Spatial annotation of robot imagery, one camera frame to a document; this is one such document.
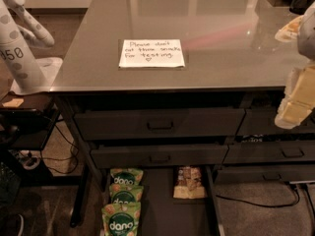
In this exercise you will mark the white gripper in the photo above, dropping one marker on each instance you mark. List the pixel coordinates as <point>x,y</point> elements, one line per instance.
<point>307,36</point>

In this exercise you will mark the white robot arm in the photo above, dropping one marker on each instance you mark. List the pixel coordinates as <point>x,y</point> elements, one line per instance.
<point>306,36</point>

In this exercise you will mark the top right dark drawer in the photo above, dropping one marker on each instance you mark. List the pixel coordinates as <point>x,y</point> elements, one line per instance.
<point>261,121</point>

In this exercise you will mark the top left dark drawer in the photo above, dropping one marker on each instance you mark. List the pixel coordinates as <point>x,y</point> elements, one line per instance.
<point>158,123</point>

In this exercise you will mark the middle right dark drawer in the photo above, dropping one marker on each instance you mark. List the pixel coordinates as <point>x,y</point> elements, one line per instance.
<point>270,152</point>

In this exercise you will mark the bottom right dark drawer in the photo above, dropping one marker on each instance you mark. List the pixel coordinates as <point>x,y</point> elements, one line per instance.
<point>283,173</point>

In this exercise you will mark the middle left dark drawer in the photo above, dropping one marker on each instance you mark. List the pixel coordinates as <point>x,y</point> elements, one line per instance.
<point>156,156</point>

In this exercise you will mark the tan snack bag in drawer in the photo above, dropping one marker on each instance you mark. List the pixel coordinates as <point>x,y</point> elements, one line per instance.
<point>188,184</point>

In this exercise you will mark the rear green rice chip bag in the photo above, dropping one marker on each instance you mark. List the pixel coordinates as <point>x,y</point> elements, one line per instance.
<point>127,176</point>

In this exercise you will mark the green rice chip bag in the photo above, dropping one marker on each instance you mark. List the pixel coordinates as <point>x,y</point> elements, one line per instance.
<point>121,219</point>
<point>125,194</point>
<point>127,176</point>

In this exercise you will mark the open bottom dark drawer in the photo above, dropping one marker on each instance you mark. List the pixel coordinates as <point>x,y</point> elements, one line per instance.
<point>164,215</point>

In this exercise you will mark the middle green rice chip bag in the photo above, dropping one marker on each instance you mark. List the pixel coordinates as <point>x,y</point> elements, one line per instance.
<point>125,194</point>

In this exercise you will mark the front green rice chip bag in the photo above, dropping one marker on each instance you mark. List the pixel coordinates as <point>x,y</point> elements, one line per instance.
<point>121,219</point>

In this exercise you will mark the white paper note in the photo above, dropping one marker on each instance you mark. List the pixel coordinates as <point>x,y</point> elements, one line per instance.
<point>151,53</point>

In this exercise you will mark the white polka dot robot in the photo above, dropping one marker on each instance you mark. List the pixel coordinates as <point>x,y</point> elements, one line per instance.
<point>19,32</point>

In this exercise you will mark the black side table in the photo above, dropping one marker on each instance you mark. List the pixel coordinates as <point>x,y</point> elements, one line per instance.
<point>27,127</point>

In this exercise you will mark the tan sticky note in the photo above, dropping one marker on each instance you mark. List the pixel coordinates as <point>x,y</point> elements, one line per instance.
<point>13,103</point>

